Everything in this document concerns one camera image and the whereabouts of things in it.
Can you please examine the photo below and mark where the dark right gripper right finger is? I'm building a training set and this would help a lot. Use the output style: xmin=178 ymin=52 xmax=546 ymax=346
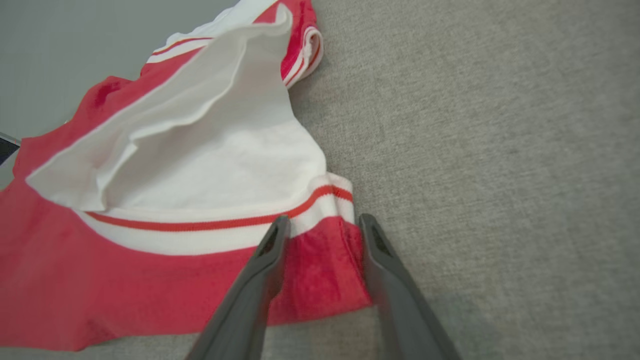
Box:
xmin=359 ymin=213 xmax=461 ymax=360

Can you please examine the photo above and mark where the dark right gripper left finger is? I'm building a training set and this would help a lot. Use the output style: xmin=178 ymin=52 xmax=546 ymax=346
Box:
xmin=186 ymin=215 xmax=292 ymax=360

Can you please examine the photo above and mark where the red white basketball jersey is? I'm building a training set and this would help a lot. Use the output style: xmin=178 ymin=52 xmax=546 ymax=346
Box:
xmin=0 ymin=0 xmax=374 ymax=352

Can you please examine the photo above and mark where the grey metal side frame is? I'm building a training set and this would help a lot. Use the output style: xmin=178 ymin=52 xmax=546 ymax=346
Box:
xmin=0 ymin=132 xmax=22 ymax=166

